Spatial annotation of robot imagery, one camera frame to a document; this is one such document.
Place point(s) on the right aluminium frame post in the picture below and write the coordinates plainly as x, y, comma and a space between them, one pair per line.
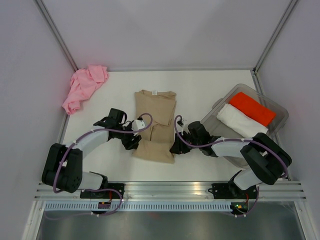
275, 34

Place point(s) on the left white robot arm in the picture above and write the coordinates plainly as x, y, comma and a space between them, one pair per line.
63, 169

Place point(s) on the aluminium front rail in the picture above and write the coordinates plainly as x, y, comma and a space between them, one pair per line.
139, 191

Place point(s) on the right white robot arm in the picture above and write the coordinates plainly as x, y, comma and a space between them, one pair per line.
266, 160

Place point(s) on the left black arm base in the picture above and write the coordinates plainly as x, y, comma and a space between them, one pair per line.
113, 192

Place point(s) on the beige t shirt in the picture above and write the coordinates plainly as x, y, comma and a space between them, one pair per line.
157, 140

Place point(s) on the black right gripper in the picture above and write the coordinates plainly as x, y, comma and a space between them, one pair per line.
178, 147

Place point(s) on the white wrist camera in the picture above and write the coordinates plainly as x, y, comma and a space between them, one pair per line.
183, 124
138, 125

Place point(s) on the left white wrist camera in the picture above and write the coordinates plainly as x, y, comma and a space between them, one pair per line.
138, 125

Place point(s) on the clear grey plastic bin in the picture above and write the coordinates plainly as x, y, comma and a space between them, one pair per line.
217, 128

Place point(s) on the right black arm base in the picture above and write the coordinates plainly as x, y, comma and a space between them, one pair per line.
229, 191

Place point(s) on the white t shirt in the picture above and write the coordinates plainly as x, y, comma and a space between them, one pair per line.
239, 122

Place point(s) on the rolled orange t shirt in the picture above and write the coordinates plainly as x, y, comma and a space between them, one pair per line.
252, 109

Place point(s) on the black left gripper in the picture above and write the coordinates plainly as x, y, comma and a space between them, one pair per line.
129, 145

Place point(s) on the pink crumpled t shirt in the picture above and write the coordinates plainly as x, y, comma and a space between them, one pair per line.
83, 83

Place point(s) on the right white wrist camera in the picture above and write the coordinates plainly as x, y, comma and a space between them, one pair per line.
183, 124

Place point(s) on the white slotted cable duct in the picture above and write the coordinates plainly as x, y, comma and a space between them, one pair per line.
139, 206

